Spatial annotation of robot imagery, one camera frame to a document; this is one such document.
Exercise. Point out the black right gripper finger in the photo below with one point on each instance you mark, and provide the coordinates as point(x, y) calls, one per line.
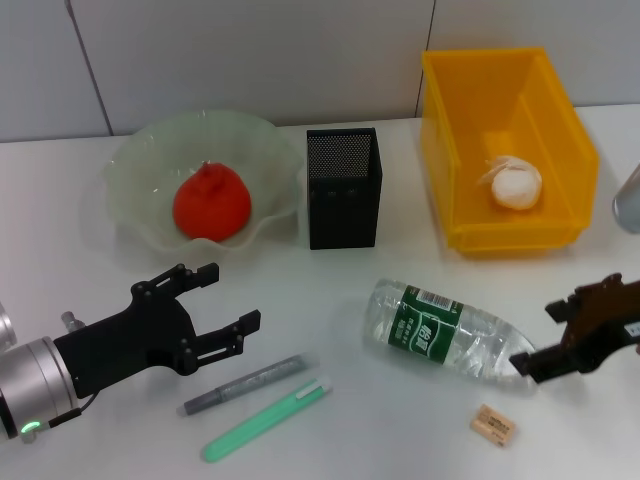
point(564, 307)
point(545, 364)

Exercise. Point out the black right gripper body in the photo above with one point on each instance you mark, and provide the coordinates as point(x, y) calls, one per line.
point(605, 320)

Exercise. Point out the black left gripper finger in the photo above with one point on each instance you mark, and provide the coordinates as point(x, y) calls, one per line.
point(190, 277)
point(225, 340)

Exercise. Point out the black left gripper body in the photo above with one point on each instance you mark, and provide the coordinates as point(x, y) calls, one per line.
point(135, 340)

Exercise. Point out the grey marker pen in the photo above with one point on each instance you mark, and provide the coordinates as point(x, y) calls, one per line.
point(245, 384)

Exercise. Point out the red-orange orange fruit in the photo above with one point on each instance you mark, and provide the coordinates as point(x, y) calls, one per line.
point(215, 205)

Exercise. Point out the clear water bottle green label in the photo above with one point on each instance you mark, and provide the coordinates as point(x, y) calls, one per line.
point(425, 325)

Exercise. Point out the white paper ball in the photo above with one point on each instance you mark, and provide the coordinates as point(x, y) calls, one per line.
point(515, 187)

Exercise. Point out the beige eraser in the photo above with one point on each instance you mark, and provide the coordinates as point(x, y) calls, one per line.
point(492, 420)

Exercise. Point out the mint green pen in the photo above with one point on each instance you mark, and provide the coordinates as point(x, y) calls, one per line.
point(260, 422)

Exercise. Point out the pale green wavy glass plate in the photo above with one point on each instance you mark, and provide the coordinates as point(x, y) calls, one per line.
point(150, 160)

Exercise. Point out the black mesh pen holder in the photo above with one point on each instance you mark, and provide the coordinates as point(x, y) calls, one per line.
point(345, 215)

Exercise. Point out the yellow plastic bin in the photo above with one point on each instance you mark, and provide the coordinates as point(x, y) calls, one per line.
point(500, 100)

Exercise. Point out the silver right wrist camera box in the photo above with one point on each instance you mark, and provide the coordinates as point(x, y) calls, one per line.
point(630, 200)

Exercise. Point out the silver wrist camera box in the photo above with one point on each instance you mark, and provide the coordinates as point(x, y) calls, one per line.
point(5, 327)
point(630, 200)

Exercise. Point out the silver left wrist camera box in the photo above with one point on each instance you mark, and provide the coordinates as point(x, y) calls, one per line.
point(5, 327)

